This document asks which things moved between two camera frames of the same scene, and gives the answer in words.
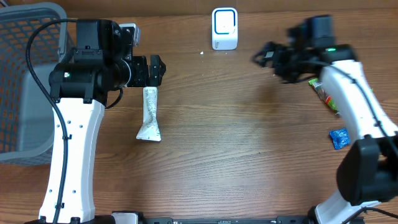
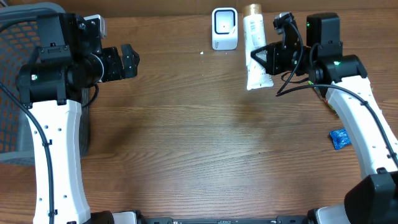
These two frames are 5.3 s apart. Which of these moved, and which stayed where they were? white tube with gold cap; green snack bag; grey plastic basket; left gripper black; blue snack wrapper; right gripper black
Moved: white tube with gold cap; left gripper black
Stayed: right gripper black; green snack bag; grey plastic basket; blue snack wrapper
